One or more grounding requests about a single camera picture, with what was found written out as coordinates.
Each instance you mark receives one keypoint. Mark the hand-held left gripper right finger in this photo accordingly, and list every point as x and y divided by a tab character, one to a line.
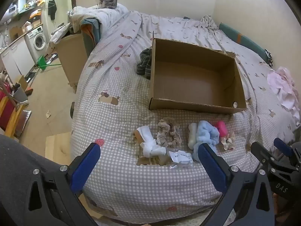
211	167

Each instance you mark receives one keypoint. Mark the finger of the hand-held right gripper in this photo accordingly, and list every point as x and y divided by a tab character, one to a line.
258	151
281	146

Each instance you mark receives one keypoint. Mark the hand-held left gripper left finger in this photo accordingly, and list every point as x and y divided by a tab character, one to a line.
87	167

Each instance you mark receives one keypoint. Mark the clear plastic packet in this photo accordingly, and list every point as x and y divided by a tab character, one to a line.
181	157

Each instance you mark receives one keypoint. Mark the blue fluffy scrunchie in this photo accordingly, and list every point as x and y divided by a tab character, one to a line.
207	134

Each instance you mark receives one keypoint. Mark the white plush roll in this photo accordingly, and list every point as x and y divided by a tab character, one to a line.
192	135

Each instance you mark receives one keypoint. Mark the pink plush toy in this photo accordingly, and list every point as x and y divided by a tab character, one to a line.
222	128

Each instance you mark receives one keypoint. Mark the small beige lace scrunchie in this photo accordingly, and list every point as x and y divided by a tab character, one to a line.
227	143

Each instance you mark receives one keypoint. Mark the wooden board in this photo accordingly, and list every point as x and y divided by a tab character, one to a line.
57	146

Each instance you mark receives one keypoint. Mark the pink cloth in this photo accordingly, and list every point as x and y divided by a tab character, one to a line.
285	87

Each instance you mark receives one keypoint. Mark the paper scrap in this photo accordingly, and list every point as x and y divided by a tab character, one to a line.
48	114

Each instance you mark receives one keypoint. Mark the white sock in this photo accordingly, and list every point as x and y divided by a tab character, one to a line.
149	141

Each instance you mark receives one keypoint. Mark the silver foil sheet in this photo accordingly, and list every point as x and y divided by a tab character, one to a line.
24	122

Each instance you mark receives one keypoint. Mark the checked dog print bedsheet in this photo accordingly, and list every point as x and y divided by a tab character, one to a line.
131	98

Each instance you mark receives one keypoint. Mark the black and white patterned cloth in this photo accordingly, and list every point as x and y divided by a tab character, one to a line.
268	56

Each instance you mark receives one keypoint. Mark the grey bucket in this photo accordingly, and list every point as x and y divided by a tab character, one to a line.
20	94

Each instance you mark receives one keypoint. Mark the small cardboard box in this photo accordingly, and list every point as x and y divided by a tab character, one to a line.
23	81

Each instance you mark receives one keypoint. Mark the large cardboard box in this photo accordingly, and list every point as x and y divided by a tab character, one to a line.
71	56

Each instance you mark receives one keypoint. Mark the teal pillow with orange stripe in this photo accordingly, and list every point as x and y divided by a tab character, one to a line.
244	40

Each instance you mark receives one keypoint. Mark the green dustpan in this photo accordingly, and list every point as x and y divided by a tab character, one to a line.
41	63

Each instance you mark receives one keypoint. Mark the dark green striped cloth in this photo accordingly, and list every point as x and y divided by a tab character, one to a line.
144	62

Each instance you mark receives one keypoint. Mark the white cabinet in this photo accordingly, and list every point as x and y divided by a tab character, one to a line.
14	56

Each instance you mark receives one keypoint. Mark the teal and orange blanket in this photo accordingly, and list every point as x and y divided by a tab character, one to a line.
90	34

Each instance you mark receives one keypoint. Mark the white washing machine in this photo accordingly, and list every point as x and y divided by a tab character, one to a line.
37	41

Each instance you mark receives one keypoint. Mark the crumpled white patterned cloth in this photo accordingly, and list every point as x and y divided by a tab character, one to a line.
208	22

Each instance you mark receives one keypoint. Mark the white quilt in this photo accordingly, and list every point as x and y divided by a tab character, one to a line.
82	16

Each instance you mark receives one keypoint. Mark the black hanging garment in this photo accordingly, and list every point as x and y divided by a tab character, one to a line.
52	8

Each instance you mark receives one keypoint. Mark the yellow wooden frame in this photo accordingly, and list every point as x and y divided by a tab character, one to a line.
13	120

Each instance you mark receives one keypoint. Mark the wall shelf with clutter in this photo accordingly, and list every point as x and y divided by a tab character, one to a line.
25	7

